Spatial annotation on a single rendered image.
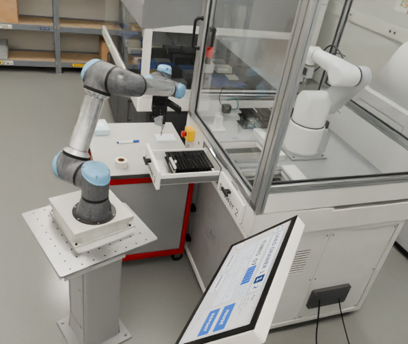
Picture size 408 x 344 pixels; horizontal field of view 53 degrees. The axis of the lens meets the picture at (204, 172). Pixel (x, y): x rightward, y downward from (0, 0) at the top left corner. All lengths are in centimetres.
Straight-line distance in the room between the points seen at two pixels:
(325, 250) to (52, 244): 133
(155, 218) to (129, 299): 51
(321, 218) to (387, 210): 40
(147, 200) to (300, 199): 95
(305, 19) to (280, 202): 78
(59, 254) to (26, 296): 92
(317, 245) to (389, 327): 99
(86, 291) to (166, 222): 75
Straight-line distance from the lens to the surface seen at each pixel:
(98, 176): 173
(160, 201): 247
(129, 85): 173
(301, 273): 230
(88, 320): 223
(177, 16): 274
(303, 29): 150
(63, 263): 178
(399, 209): 236
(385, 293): 321
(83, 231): 180
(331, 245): 226
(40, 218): 200
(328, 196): 198
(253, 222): 185
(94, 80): 178
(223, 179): 207
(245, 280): 128
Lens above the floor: 202
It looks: 32 degrees down
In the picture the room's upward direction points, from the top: 10 degrees clockwise
